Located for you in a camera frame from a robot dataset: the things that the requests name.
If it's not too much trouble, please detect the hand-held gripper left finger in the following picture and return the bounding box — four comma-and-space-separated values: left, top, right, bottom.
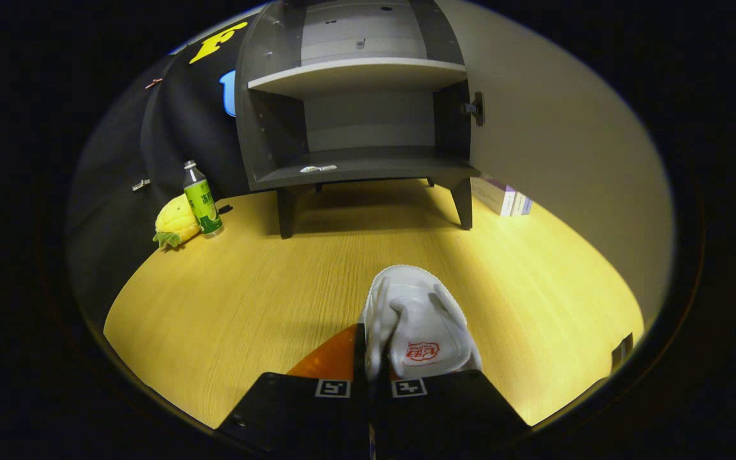
215, 323, 370, 460

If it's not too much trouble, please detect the black door handle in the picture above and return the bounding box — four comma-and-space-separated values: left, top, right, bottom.
611, 332, 634, 371

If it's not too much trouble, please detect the green label drink bottle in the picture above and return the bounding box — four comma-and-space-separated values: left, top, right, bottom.
182, 160, 225, 239

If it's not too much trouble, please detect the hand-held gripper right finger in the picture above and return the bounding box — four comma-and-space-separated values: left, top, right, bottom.
374, 367, 532, 460

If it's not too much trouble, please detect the beige shoe cabinet door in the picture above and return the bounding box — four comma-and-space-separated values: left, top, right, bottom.
435, 0, 674, 333

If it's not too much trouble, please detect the black backdrop cloth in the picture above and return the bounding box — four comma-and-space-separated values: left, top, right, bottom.
68, 19, 254, 320

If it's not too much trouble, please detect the cabinet door hinge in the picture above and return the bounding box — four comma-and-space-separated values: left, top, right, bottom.
459, 91, 485, 127

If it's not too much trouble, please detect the white canvas shoe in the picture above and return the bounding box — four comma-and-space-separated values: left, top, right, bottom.
360, 265, 484, 381

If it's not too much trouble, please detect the yellow pineapple plush toy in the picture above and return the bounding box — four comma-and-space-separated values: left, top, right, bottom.
153, 194, 203, 250

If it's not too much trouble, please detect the grey shoe cabinet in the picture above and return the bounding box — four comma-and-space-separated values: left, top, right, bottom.
235, 0, 480, 239

